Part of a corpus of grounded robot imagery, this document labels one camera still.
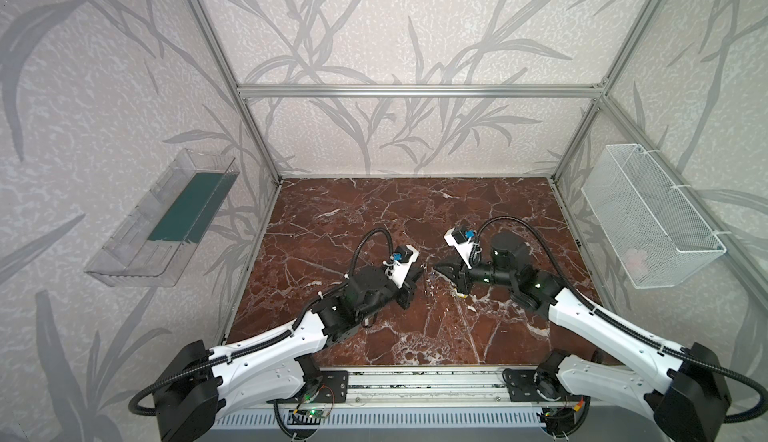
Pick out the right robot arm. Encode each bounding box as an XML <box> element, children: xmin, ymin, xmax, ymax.
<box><xmin>435</xmin><ymin>228</ymin><xmax>731</xmax><ymax>441</ymax></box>

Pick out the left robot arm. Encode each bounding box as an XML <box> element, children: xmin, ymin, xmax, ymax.
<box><xmin>150</xmin><ymin>263</ymin><xmax>424</xmax><ymax>441</ymax></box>

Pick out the pink object in basket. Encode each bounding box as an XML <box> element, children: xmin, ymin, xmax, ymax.
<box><xmin>623</xmin><ymin>248</ymin><xmax>648</xmax><ymax>272</ymax></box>

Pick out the small circuit board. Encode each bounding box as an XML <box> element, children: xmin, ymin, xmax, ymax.
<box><xmin>290</xmin><ymin>407</ymin><xmax>332</xmax><ymax>425</ymax></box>

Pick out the green felt pad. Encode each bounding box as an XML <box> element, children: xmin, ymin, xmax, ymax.
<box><xmin>148</xmin><ymin>172</ymin><xmax>238</xmax><ymax>244</ymax></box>

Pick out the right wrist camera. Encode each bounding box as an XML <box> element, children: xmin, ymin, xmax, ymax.
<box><xmin>444</xmin><ymin>227</ymin><xmax>479</xmax><ymax>269</ymax></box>

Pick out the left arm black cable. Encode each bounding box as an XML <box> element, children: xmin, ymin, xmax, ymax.
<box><xmin>127</xmin><ymin>227</ymin><xmax>395</xmax><ymax>417</ymax></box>

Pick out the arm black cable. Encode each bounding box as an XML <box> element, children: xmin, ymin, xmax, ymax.
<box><xmin>473</xmin><ymin>216</ymin><xmax>768</xmax><ymax>424</ymax></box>
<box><xmin>127</xmin><ymin>227</ymin><xmax>395</xmax><ymax>417</ymax></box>

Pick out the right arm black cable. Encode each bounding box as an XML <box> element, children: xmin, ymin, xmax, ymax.
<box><xmin>473</xmin><ymin>216</ymin><xmax>768</xmax><ymax>424</ymax></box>

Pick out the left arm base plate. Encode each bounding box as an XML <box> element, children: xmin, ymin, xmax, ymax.
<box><xmin>297</xmin><ymin>370</ymin><xmax>350</xmax><ymax>404</ymax></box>

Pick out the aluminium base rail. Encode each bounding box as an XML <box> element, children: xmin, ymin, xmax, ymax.
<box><xmin>173</xmin><ymin>365</ymin><xmax>679</xmax><ymax>410</ymax></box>

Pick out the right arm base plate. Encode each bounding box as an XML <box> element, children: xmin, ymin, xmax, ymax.
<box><xmin>501</xmin><ymin>368</ymin><xmax>583</xmax><ymax>405</ymax></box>

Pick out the white wire mesh basket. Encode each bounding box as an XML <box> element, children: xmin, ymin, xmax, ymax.
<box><xmin>582</xmin><ymin>144</ymin><xmax>727</xmax><ymax>289</ymax></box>

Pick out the clear plastic wall bin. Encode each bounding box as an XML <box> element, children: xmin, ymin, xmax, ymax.
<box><xmin>84</xmin><ymin>149</ymin><xmax>240</xmax><ymax>288</ymax></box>

